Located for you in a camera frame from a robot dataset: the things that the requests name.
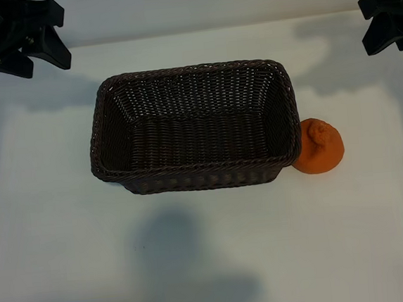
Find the orange fruit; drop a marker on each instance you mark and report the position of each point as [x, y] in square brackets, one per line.
[322, 158]

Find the dark brown wicker basket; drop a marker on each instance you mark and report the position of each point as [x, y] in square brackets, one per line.
[193, 141]

